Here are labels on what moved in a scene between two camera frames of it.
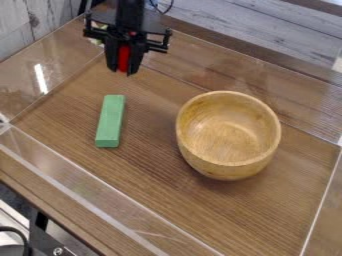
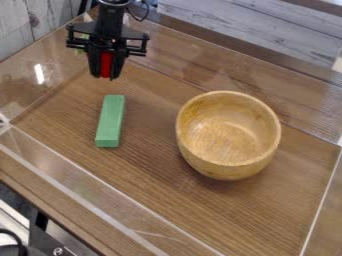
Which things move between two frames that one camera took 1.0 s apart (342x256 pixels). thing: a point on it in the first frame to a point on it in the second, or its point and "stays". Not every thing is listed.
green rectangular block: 110,124 stays
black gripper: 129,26 to 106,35
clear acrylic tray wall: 207,156 stays
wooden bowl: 227,132 stays
